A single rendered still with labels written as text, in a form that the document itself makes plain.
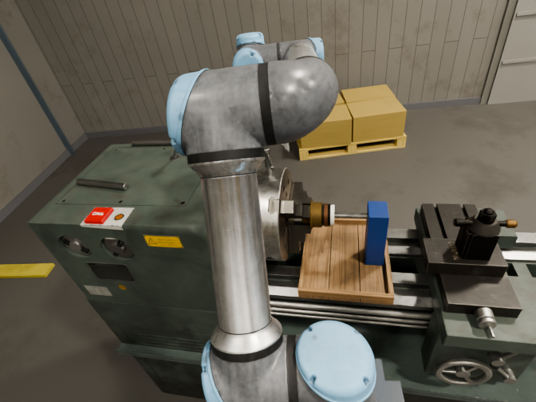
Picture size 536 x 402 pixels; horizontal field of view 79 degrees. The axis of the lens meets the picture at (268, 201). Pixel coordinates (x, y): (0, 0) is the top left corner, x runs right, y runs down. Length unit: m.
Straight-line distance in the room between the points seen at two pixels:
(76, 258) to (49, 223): 0.15
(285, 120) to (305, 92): 0.04
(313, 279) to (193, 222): 0.49
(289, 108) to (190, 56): 3.75
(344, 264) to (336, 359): 0.70
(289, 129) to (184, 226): 0.52
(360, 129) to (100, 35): 3.04
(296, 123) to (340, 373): 0.35
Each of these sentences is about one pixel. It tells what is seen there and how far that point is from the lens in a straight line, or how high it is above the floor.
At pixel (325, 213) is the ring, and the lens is 1.06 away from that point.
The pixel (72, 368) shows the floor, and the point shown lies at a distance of 2.46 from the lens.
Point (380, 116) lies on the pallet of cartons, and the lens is 3.35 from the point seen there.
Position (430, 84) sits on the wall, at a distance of 4.33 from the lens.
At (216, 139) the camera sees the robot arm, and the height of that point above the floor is 1.62.
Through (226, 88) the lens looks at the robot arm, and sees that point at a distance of 0.45.
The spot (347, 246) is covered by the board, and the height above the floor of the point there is 0.89.
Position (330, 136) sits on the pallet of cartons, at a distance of 3.31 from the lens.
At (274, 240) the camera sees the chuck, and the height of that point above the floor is 1.11.
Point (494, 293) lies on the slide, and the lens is 1.13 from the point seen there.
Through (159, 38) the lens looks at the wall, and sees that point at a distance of 4.22.
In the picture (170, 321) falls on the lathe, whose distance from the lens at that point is 1.34.
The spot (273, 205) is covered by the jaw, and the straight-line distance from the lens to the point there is 0.97.
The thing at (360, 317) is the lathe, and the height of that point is 0.74.
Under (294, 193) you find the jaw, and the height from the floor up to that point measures 1.11.
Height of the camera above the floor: 1.81
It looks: 39 degrees down
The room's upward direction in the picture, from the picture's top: 10 degrees counter-clockwise
